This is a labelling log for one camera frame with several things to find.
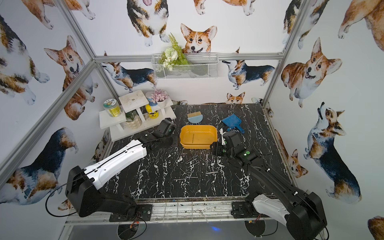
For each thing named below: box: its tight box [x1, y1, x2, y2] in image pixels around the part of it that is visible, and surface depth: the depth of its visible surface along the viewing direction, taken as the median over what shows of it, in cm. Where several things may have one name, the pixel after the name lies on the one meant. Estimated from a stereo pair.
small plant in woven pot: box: [125, 109, 142, 130], surface depth 105 cm
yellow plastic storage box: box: [179, 125, 218, 150], surface depth 105 cm
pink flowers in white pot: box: [151, 89, 169, 108], surface depth 95 cm
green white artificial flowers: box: [158, 32, 190, 71], surface depth 81 cm
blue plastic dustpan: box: [221, 114, 245, 133], surface depth 114 cm
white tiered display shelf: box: [99, 89, 177, 142], surface depth 105 cm
